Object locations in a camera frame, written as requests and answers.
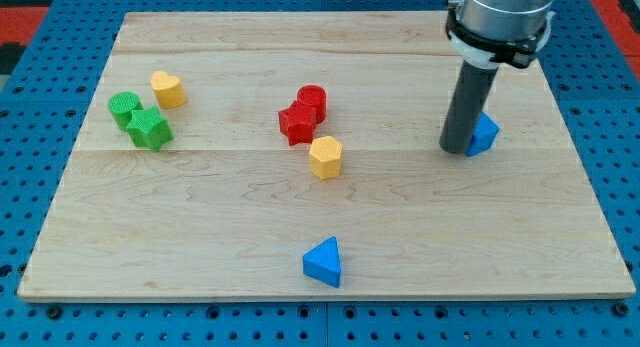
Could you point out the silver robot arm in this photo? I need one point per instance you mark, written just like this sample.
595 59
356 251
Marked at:
489 33

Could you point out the blue triangle block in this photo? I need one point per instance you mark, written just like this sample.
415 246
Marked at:
323 262

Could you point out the blue cube block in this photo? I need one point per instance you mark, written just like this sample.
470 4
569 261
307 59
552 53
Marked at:
483 136

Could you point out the yellow hexagon block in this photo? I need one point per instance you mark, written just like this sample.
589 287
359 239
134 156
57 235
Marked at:
325 157

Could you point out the red star block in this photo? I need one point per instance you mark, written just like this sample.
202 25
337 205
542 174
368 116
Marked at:
297 123

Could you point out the red cylinder block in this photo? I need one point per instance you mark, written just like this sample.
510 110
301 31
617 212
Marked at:
314 97

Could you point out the wooden board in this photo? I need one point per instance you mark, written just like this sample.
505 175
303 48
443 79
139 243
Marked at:
225 211

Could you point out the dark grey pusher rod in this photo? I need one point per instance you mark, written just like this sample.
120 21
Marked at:
470 94

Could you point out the yellow heart block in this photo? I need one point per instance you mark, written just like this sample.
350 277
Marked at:
168 90

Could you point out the green star block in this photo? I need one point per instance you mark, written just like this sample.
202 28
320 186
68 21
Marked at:
148 128

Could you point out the green cylinder block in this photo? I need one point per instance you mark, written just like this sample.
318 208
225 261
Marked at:
121 105

